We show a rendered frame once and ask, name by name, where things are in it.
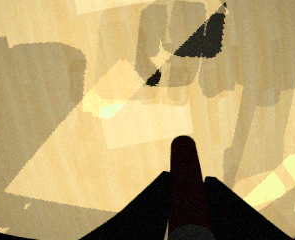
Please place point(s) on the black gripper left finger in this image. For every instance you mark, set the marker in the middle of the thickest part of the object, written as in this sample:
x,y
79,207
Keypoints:
x,y
145,218

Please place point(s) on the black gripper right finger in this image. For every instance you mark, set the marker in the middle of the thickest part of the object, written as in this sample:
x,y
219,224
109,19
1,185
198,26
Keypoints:
x,y
233,218

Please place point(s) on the red peg with white band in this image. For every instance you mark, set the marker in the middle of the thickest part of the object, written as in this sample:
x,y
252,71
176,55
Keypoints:
x,y
189,218

